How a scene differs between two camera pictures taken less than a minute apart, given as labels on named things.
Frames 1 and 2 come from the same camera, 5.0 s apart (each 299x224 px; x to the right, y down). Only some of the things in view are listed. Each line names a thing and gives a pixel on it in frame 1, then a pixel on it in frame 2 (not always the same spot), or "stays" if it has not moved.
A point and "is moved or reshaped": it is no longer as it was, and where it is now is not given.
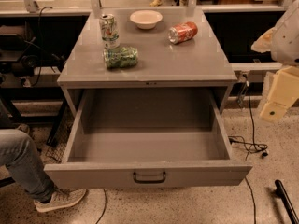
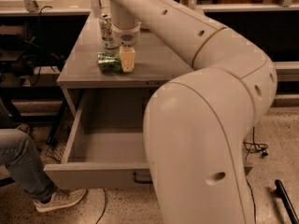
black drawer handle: x=141 y=181 stays
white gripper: x=287 y=44 -> x=127 y=35
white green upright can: x=109 y=31 stays
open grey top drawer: x=150 y=137 stays
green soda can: x=121 y=57 is moved or reshaped
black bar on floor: x=281 y=193 stays
